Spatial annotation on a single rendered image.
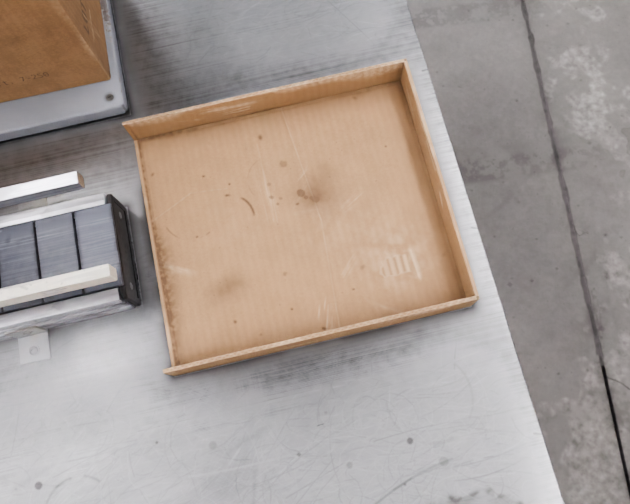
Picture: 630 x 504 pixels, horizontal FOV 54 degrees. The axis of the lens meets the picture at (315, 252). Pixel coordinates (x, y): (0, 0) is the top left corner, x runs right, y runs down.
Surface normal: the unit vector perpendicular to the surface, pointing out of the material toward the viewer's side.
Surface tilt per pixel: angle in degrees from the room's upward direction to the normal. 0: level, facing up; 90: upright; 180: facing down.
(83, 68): 90
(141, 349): 0
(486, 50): 0
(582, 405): 0
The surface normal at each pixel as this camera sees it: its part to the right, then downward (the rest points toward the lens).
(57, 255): -0.04, -0.25
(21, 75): 0.21, 0.94
